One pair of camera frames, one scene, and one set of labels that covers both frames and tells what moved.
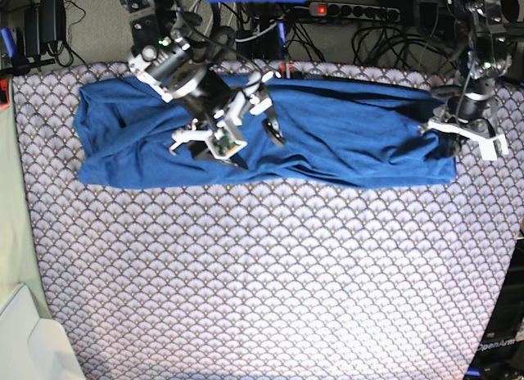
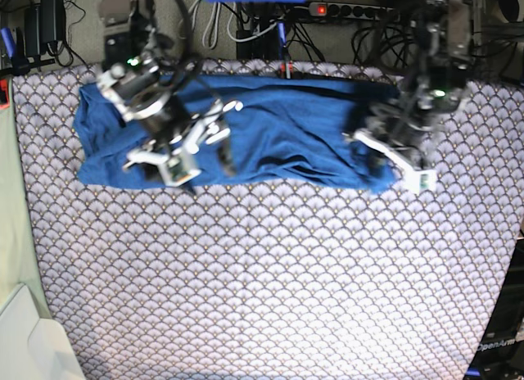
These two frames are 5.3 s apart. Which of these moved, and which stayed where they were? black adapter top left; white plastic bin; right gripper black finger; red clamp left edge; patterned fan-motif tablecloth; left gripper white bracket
Moved: left gripper white bracket; right gripper black finger
Stayed: white plastic bin; black adapter top left; red clamp left edge; patterned fan-motif tablecloth
